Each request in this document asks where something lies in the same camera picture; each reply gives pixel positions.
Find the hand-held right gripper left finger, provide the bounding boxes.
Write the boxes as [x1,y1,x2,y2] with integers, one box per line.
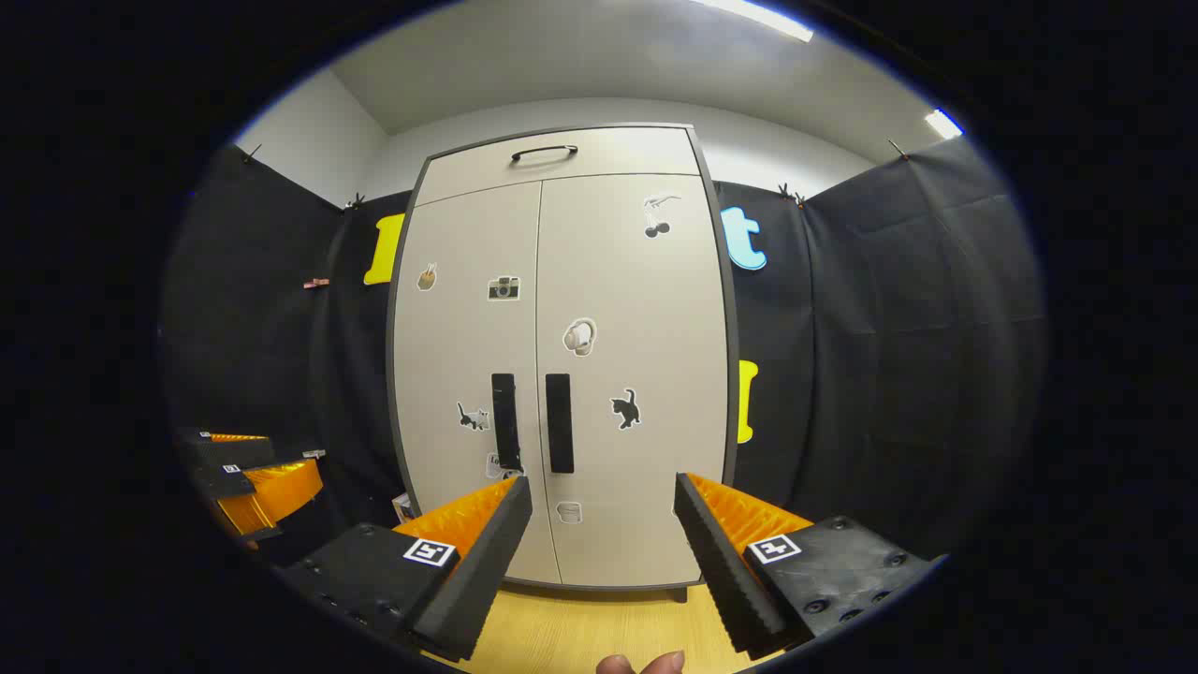
[281,475,534,663]

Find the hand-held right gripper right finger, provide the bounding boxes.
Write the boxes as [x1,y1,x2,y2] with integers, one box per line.
[673,472,946,661]

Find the grey double-door shoe cabinet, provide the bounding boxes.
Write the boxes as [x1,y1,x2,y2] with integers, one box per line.
[386,122,740,600]

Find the cabinet door white cat sticker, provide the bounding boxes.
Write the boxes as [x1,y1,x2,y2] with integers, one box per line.
[391,181,562,586]

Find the cabinet door black cat sticker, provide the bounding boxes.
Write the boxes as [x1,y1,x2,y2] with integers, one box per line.
[535,173,731,589]

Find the black backdrop cloth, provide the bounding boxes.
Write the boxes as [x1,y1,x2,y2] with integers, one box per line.
[161,139,1047,572]

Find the long ceiling light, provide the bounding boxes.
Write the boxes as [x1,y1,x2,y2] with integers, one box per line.
[693,0,815,43]

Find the grey cabinet drawer black handle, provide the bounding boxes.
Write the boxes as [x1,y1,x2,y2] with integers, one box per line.
[414,126,703,209]

